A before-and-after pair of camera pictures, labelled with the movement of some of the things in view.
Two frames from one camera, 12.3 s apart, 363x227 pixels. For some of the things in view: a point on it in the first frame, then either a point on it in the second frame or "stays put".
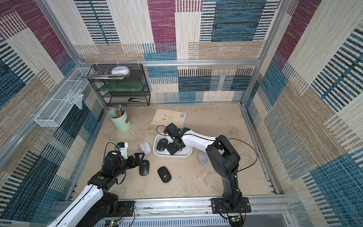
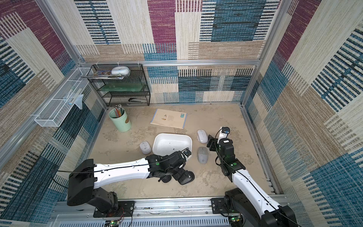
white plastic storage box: [186, 152] stays put
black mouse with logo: [162, 144] → [186, 179]
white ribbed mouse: [145, 147] stays put
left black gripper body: [128, 163] → [177, 173]
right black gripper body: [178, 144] → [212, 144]
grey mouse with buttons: [203, 157] stays put
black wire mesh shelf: [121, 84] stays put
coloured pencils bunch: [118, 110] stays put
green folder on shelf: [122, 86] stays put
